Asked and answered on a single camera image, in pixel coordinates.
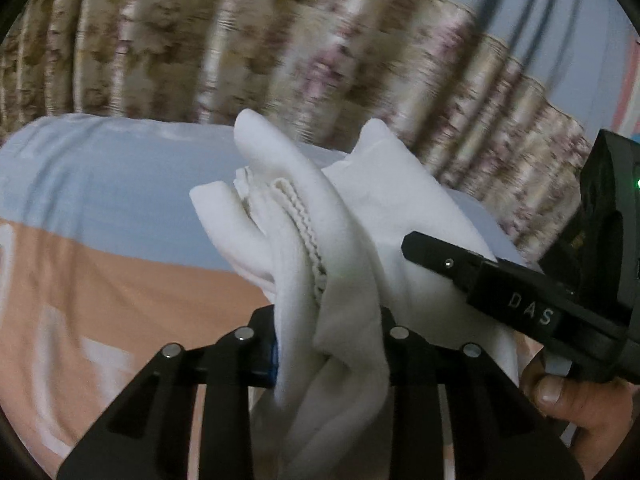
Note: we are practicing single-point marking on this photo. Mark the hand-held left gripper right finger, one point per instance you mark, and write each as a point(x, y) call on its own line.
point(406, 360)

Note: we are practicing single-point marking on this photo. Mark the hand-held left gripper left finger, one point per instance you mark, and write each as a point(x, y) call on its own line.
point(272, 357)

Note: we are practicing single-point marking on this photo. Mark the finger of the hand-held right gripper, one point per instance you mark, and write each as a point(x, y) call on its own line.
point(450, 262)

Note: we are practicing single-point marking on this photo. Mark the person's right hand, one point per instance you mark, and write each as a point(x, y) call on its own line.
point(580, 410)

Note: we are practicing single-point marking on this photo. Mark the orange white blue patterned blanket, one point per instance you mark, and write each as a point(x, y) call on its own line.
point(115, 220)

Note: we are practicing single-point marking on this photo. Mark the floral beige curtain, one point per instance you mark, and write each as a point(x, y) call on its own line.
point(300, 50)

